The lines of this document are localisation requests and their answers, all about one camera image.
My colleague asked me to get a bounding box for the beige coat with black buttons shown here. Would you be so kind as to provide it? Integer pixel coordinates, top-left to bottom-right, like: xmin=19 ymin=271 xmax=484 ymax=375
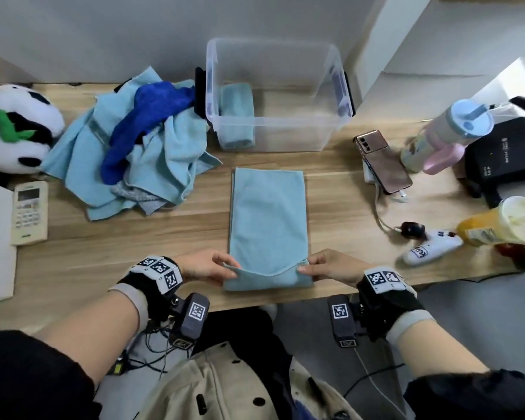
xmin=133 ymin=341 xmax=364 ymax=420

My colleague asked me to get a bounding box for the clear plastic storage box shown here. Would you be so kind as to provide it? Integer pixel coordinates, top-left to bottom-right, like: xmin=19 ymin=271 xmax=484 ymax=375
xmin=194 ymin=37 xmax=356 ymax=153

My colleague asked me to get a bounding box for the black device box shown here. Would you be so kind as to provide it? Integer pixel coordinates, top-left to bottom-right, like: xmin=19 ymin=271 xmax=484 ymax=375
xmin=457 ymin=96 xmax=525 ymax=211

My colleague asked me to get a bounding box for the person's left forearm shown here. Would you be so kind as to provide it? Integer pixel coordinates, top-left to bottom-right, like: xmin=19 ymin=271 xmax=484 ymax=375
xmin=34 ymin=290 xmax=141 ymax=386

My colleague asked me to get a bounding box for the rose gold smartphone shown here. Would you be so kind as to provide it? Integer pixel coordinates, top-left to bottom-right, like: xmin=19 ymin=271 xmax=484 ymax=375
xmin=353 ymin=129 xmax=414 ymax=195

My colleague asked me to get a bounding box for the dark blue towel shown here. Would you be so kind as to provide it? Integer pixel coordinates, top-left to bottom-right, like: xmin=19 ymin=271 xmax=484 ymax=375
xmin=99 ymin=80 xmax=197 ymax=186

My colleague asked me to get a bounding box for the panda plush toy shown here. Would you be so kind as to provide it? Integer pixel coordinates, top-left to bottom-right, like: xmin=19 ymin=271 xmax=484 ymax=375
xmin=0 ymin=84 xmax=65 ymax=176

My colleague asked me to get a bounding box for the black round plug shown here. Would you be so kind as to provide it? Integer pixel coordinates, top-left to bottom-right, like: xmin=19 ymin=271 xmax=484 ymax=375
xmin=395 ymin=221 xmax=428 ymax=240

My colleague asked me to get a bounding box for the grey striped towel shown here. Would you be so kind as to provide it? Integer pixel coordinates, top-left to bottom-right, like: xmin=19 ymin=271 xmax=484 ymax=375
xmin=109 ymin=181 xmax=169 ymax=215

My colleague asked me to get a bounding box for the person's right forearm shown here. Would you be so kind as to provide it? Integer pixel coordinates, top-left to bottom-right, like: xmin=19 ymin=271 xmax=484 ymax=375
xmin=395 ymin=318 xmax=491 ymax=377

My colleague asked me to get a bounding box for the person's right hand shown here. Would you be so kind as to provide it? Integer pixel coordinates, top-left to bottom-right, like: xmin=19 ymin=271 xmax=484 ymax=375
xmin=297 ymin=248 xmax=375 ymax=288

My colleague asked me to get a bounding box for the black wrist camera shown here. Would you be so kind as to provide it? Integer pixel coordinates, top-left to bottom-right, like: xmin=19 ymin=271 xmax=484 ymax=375
xmin=327 ymin=294 xmax=359 ymax=349
xmin=168 ymin=292 xmax=211 ymax=351

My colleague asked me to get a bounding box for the black wrist brace with markers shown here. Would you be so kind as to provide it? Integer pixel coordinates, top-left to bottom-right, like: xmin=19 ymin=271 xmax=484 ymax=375
xmin=356 ymin=266 xmax=436 ymax=346
xmin=108 ymin=255 xmax=184 ymax=331

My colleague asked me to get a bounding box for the person's left hand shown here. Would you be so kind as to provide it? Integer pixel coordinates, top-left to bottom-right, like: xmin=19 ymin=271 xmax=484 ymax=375
xmin=173 ymin=248 xmax=242 ymax=287

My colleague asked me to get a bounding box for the black adapter with yellow label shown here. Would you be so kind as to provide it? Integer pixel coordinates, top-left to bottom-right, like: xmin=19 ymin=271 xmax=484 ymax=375
xmin=109 ymin=352 xmax=130 ymax=377

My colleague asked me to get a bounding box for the thin black cable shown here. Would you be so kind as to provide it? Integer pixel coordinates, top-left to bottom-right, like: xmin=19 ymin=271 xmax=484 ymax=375
xmin=343 ymin=362 xmax=405 ymax=398
xmin=127 ymin=318 xmax=189 ymax=372

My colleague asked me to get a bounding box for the white game controller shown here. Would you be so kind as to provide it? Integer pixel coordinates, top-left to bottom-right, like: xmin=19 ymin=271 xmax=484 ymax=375
xmin=402 ymin=229 xmax=464 ymax=267

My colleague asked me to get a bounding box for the white shelf unit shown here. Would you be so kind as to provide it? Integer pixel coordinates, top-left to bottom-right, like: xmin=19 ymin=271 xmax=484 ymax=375
xmin=348 ymin=0 xmax=525 ymax=123

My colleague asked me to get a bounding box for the tumbler with pink handle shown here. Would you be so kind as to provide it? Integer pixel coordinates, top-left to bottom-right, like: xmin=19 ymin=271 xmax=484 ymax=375
xmin=400 ymin=99 xmax=495 ymax=176

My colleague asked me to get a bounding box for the white remote control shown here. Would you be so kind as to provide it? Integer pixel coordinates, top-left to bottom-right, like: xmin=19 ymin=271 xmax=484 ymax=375
xmin=10 ymin=180 xmax=49 ymax=247

